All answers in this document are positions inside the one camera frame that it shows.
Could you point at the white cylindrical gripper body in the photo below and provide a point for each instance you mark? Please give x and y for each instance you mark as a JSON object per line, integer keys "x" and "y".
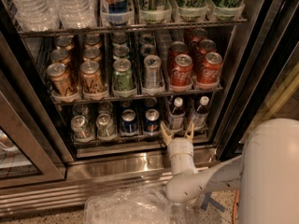
{"x": 180, "y": 146}

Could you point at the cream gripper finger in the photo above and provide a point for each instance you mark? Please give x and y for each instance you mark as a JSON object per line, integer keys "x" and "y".
{"x": 167, "y": 135}
{"x": 189, "y": 132}

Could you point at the dark bottle white cap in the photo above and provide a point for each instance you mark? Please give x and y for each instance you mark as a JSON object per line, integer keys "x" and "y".
{"x": 198, "y": 113}
{"x": 176, "y": 113}

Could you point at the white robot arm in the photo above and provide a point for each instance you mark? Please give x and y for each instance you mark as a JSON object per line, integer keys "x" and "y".
{"x": 266, "y": 174}

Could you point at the front silver can middle shelf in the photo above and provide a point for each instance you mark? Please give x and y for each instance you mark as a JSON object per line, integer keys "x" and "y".
{"x": 152, "y": 65}

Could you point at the front green can middle shelf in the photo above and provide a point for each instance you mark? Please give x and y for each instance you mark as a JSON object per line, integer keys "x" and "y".
{"x": 123, "y": 75}

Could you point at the open glass fridge door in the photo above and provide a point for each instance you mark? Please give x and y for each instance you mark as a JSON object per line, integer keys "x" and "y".
{"x": 265, "y": 46}

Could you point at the rear silver can middle shelf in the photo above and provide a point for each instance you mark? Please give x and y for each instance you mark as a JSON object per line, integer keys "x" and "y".
{"x": 146, "y": 39}

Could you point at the rear green can middle shelf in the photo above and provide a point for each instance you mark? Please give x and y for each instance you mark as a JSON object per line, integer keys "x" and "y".
{"x": 119, "y": 39}

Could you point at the stainless fridge base grille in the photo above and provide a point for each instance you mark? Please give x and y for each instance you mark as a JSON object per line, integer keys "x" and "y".
{"x": 86, "y": 179}

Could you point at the front blue cola can right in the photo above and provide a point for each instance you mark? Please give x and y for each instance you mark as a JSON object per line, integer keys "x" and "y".
{"x": 152, "y": 119}

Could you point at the blue cola can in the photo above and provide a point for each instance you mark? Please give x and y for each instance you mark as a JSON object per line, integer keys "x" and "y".
{"x": 152, "y": 119}
{"x": 150, "y": 103}
{"x": 128, "y": 121}

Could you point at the rear blue cola can right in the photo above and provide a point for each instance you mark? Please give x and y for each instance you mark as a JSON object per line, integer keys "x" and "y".
{"x": 150, "y": 103}

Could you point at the front blue cola can left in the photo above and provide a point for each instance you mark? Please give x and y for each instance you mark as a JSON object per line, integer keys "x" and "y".
{"x": 128, "y": 121}

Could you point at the blue tape cross on floor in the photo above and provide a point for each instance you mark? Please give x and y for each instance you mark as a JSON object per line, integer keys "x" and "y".
{"x": 209, "y": 200}

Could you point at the front red cola can left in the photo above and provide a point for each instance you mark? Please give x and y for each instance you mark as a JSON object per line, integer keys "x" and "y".
{"x": 181, "y": 70}

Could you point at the red cola can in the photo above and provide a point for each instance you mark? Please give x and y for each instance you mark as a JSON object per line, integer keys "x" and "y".
{"x": 194, "y": 34}
{"x": 181, "y": 70}
{"x": 205, "y": 46}
{"x": 175, "y": 49}
{"x": 209, "y": 70}

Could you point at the clear plastic bin on floor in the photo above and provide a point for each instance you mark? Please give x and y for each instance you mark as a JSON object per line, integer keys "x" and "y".
{"x": 136, "y": 206}

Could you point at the front red cola can right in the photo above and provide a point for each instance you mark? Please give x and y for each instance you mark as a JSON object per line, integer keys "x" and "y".
{"x": 209, "y": 70}

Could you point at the tan can column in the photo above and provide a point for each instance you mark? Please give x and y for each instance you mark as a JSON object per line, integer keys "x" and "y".
{"x": 92, "y": 77}
{"x": 62, "y": 79}
{"x": 93, "y": 41}
{"x": 61, "y": 56}
{"x": 92, "y": 54}
{"x": 64, "y": 42}

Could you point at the rear red cola can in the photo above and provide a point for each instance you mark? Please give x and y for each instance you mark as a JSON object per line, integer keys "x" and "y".
{"x": 194, "y": 34}

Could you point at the bottom wire shelf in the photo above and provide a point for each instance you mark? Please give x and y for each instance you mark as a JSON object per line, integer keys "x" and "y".
{"x": 118, "y": 139}

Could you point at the wire shelf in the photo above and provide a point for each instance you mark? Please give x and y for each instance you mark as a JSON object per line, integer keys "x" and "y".
{"x": 131, "y": 28}
{"x": 118, "y": 139}
{"x": 85, "y": 98}

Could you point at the middle wire shelf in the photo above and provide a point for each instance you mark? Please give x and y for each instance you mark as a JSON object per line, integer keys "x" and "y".
{"x": 85, "y": 98}

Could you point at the top wire shelf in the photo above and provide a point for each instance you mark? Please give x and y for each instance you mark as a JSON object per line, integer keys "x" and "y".
{"x": 131, "y": 28}

